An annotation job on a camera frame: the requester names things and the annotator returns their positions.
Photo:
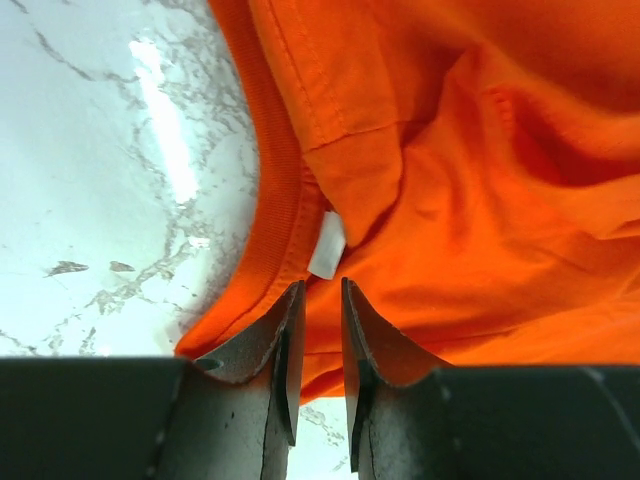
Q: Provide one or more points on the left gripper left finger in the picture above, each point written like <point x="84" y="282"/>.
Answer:
<point x="257" y="378"/>

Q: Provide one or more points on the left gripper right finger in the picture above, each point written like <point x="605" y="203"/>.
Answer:
<point x="384" y="376"/>

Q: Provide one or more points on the orange t shirt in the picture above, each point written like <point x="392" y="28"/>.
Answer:
<point x="483" y="157"/>

